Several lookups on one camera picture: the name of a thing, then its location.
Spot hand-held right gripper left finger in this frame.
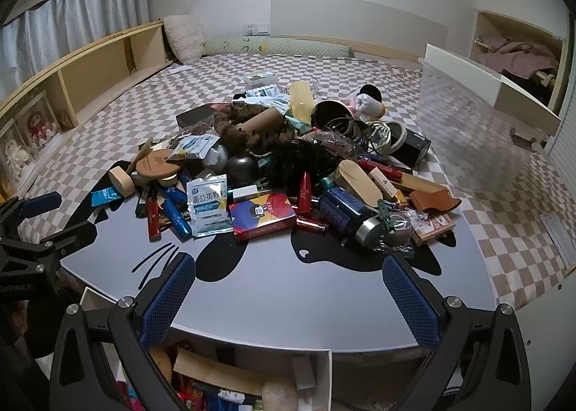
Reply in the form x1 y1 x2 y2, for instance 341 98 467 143
49 253 197 411

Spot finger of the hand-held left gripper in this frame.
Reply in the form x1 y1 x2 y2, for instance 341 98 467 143
0 190 62 238
38 221 98 259

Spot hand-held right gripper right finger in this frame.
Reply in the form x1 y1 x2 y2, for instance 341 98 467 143
382 253 532 411

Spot blue foil packet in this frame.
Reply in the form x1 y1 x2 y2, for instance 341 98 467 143
90 188 124 208

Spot red playing card box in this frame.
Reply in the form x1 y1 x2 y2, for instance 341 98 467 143
413 212 456 246

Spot round wooden coaster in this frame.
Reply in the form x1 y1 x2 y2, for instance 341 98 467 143
135 149 186 180

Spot white container box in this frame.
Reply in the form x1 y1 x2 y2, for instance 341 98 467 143
78 287 334 411

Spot pile of assorted items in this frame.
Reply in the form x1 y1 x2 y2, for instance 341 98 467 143
0 51 576 317

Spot clear display case with plush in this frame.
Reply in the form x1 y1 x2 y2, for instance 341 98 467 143
0 121 34 193
15 94 61 153

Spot red gold tube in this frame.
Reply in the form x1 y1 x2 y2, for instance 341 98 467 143
146 197 163 242

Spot shiny blue tube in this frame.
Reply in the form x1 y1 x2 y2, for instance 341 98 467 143
162 197 192 240

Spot kraft cardboard box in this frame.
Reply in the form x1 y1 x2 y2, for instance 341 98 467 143
173 347 266 396

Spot green plastic clip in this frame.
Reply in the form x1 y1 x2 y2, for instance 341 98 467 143
377 199 397 225

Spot brown leather case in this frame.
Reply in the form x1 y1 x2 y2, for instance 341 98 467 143
407 188 463 218

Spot large white blue sachet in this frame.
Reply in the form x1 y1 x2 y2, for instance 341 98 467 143
186 175 235 238

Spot navy blue bottle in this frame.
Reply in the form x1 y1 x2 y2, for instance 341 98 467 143
318 186 388 250

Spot red cylinder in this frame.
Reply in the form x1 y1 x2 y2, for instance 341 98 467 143
294 217 329 232

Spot wooden shoe insert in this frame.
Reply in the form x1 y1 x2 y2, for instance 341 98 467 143
337 160 383 209

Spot red blue card box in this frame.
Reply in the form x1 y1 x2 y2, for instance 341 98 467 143
227 193 298 243

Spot white small box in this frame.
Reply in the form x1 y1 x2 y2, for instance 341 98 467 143
292 354 318 391

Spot wooden shelf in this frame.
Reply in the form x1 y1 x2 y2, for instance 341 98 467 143
0 19 174 196

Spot beige ball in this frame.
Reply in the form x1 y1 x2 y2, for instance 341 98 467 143
261 379 300 411

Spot dark red pointed tube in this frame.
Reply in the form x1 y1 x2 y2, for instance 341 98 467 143
297 170 313 216

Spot black square box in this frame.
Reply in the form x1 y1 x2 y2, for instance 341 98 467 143
389 130 433 169

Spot grey dome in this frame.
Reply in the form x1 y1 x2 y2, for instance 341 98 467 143
226 155 259 184

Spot clear white blue sachet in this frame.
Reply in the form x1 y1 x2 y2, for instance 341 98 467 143
168 134 221 162

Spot white tape roll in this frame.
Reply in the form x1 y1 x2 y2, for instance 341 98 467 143
380 120 409 151

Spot grey curtain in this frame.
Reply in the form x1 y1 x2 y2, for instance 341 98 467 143
0 0 151 99

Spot black rectangular box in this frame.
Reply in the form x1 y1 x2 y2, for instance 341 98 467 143
175 103 230 133

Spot black feather duster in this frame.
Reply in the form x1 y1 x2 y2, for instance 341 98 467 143
258 139 343 189

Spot brown fur piece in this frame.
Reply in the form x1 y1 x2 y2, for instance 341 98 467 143
191 104 298 155

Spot cardboard tube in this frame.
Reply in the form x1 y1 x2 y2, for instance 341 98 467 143
236 106 289 135

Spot white fluffy pillow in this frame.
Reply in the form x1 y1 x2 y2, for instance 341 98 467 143
162 14 207 64

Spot pale yellow tube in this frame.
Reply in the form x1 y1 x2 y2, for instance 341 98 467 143
289 80 316 124

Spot white drawer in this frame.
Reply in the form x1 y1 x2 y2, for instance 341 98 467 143
423 43 562 135

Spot clear plastic lidded box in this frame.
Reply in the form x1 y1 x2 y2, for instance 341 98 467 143
243 70 277 90

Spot pink clothes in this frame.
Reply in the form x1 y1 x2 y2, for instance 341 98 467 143
477 35 561 79

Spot long green bolster pillow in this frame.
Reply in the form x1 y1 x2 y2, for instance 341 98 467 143
202 35 356 60

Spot white headboard panel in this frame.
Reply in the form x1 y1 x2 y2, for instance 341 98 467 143
270 0 451 54

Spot wooden wardrobe niche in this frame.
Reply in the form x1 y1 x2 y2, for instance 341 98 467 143
470 10 565 112

